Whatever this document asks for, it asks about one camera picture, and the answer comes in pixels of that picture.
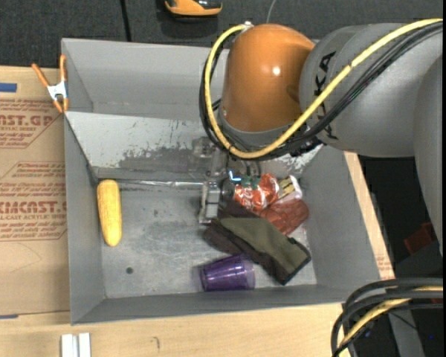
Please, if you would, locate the olive and brown cloth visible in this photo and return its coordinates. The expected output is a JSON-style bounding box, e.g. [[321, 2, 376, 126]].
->
[[202, 200, 313, 286]]

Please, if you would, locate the grey metal bin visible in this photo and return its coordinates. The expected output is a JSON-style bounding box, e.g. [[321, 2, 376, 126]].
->
[[60, 37, 383, 326]]

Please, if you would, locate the white and yellow packet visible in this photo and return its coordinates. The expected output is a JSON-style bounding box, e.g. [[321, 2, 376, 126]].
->
[[277, 175, 303, 202]]

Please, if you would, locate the purple plastic cup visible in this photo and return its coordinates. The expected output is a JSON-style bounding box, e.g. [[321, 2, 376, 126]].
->
[[198, 253, 256, 292]]

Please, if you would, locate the yellow corn cob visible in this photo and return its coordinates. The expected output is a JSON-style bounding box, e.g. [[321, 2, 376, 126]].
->
[[96, 178, 123, 248]]

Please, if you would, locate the brown cardboard board, red print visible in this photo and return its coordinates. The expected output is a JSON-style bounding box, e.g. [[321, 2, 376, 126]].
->
[[0, 64, 396, 318]]

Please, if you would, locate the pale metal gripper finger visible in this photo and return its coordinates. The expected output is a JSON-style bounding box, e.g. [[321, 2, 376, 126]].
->
[[207, 183, 222, 221], [198, 194, 209, 225]]

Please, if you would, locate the red and white crinkled packet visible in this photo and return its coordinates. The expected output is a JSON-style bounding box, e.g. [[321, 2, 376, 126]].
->
[[232, 173, 282, 213]]

